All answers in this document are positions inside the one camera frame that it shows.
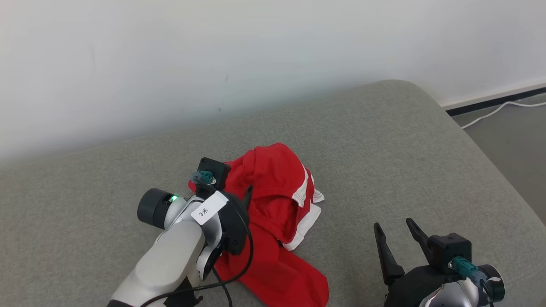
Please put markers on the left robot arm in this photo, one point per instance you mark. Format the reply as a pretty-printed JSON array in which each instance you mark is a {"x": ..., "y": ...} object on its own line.
[{"x": 170, "y": 260}]

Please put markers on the red shorts with white stripe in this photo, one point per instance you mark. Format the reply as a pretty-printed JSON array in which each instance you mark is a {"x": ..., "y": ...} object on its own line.
[{"x": 277, "y": 187}]

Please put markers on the wall baseboard strip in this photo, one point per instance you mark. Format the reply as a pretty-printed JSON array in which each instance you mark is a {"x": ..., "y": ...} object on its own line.
[{"x": 495, "y": 99}]

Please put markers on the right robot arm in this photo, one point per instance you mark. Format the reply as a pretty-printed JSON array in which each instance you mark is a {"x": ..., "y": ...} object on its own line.
[{"x": 456, "y": 296}]

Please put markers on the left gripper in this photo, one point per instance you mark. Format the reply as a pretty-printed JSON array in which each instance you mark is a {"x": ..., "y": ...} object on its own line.
[{"x": 234, "y": 226}]

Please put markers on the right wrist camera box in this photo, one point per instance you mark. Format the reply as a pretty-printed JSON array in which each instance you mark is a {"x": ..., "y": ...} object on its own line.
[{"x": 450, "y": 249}]

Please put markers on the grey fabric sofa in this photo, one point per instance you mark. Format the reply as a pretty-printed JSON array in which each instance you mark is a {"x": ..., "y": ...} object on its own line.
[{"x": 384, "y": 149}]

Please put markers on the white paper label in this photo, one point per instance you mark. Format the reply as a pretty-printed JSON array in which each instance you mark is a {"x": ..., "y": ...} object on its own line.
[{"x": 207, "y": 209}]

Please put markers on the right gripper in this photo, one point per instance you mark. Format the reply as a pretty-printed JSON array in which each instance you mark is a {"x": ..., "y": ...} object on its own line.
[{"x": 409, "y": 288}]

